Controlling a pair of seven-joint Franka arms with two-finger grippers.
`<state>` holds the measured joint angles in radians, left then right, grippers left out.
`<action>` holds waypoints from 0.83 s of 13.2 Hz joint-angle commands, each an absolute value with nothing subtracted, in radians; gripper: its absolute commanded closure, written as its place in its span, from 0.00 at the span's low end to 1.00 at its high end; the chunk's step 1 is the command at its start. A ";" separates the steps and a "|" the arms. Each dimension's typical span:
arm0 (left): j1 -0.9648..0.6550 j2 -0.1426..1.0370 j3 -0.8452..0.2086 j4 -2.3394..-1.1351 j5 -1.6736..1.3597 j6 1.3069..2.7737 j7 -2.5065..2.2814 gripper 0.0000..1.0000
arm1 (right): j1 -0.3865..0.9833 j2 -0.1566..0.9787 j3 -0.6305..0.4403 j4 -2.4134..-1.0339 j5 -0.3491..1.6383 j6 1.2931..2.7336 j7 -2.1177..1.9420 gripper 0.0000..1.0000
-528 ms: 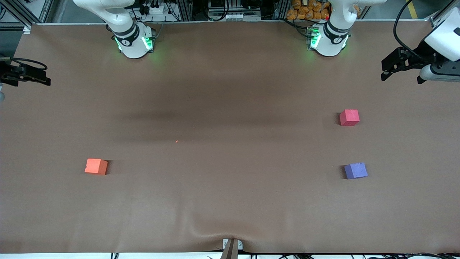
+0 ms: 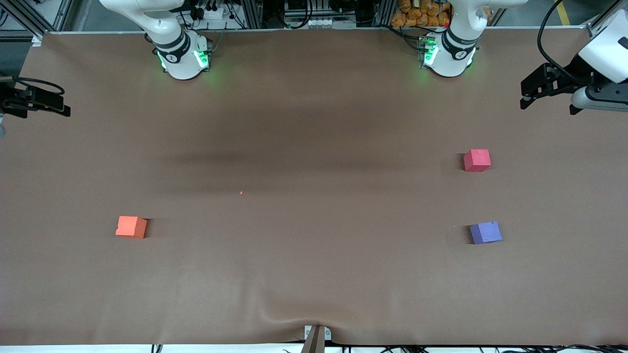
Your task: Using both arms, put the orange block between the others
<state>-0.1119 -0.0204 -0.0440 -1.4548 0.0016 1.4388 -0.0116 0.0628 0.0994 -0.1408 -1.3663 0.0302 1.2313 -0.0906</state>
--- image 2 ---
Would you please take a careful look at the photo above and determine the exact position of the orange foam block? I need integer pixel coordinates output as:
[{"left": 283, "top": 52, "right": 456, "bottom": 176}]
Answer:
[{"left": 116, "top": 216, "right": 148, "bottom": 239}]

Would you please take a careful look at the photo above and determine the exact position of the red foam block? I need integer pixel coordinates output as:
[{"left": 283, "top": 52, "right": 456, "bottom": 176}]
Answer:
[{"left": 463, "top": 149, "right": 491, "bottom": 173}]

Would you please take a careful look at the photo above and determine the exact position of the bag of orange objects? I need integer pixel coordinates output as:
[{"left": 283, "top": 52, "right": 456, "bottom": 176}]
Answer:
[{"left": 391, "top": 0, "right": 452, "bottom": 28}]

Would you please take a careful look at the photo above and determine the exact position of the purple foam block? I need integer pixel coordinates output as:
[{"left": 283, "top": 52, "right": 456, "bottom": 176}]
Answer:
[{"left": 470, "top": 221, "right": 503, "bottom": 245}]

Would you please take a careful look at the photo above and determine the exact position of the white power strip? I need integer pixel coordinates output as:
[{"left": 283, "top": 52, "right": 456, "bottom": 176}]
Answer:
[{"left": 189, "top": 4, "right": 227, "bottom": 21}]

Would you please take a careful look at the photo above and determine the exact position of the brown table mat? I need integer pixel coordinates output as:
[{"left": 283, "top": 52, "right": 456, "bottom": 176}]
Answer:
[{"left": 0, "top": 27, "right": 628, "bottom": 346}]

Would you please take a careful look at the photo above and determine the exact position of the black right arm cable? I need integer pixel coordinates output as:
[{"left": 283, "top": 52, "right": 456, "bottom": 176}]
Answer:
[{"left": 12, "top": 77, "right": 66, "bottom": 96}]

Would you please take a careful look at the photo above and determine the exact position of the aluminium frame profile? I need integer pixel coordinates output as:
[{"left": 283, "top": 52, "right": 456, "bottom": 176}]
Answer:
[
  {"left": 0, "top": 0, "right": 74, "bottom": 47},
  {"left": 586, "top": 0, "right": 628, "bottom": 40}
]

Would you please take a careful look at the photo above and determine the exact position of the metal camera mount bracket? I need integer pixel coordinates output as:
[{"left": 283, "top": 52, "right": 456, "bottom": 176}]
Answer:
[{"left": 300, "top": 325, "right": 332, "bottom": 353}]

